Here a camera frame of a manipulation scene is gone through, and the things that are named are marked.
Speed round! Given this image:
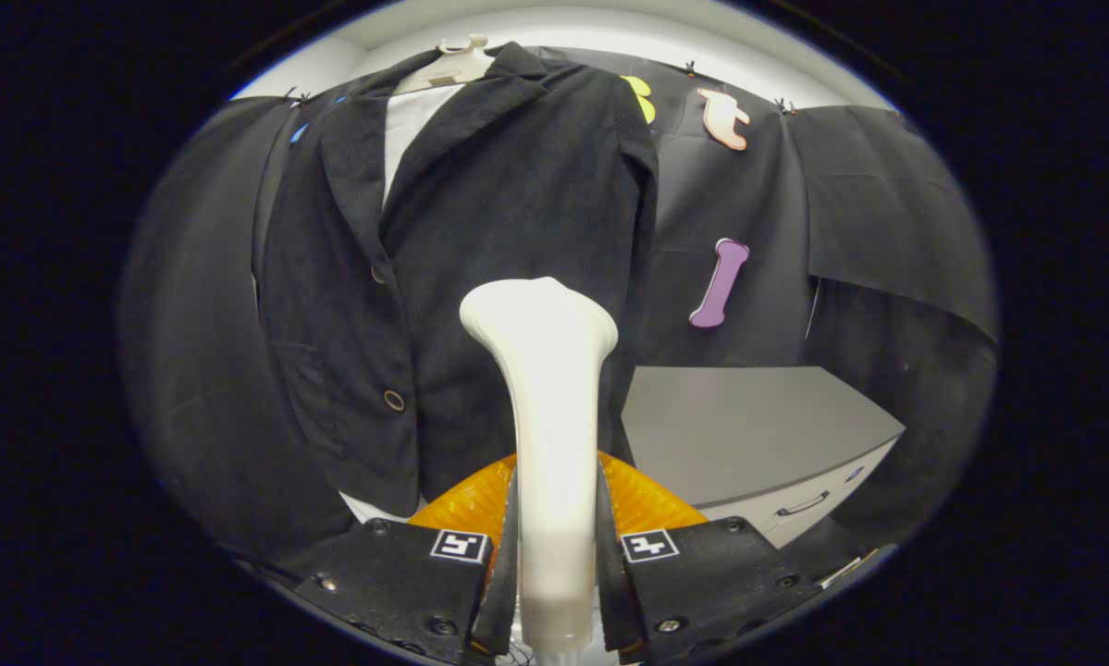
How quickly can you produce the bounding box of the black drawer handle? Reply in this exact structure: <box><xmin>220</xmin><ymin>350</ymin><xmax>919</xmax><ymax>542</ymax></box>
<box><xmin>776</xmin><ymin>490</ymin><xmax>832</xmax><ymax>517</ymax></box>

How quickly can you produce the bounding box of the grey cabinet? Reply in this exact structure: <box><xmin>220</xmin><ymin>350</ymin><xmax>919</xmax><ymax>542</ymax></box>
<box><xmin>621</xmin><ymin>365</ymin><xmax>906</xmax><ymax>549</ymax></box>

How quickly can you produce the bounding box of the black backdrop cloth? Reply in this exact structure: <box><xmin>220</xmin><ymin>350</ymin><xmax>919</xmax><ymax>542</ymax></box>
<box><xmin>119</xmin><ymin>46</ymin><xmax>999</xmax><ymax>574</ymax></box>

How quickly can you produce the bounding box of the brown and white paper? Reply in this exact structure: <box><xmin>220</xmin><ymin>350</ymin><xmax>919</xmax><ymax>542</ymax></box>
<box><xmin>813</xmin><ymin>548</ymin><xmax>879</xmax><ymax>591</ymax></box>

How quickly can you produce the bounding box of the white shirt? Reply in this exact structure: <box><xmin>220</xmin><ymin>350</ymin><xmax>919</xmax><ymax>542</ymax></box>
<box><xmin>339</xmin><ymin>81</ymin><xmax>467</xmax><ymax>524</ymax></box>

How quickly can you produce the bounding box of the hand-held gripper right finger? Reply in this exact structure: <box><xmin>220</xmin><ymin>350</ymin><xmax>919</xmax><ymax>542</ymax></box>
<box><xmin>595</xmin><ymin>451</ymin><xmax>823</xmax><ymax>665</ymax></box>

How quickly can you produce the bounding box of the black suit jacket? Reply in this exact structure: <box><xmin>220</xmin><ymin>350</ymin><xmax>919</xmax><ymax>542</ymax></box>
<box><xmin>251</xmin><ymin>42</ymin><xmax>661</xmax><ymax>519</ymax></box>

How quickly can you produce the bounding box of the white clothes hanger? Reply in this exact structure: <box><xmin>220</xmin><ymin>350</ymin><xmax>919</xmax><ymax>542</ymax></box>
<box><xmin>392</xmin><ymin>34</ymin><xmax>495</xmax><ymax>93</ymax></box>

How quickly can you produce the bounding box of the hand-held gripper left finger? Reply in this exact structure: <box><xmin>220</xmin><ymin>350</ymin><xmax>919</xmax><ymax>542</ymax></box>
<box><xmin>295</xmin><ymin>451</ymin><xmax>521</xmax><ymax>666</ymax></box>

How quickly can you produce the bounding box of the white garment steamer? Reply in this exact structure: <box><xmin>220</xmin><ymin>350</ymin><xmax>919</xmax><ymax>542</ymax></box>
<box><xmin>459</xmin><ymin>276</ymin><xmax>620</xmax><ymax>656</ymax></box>

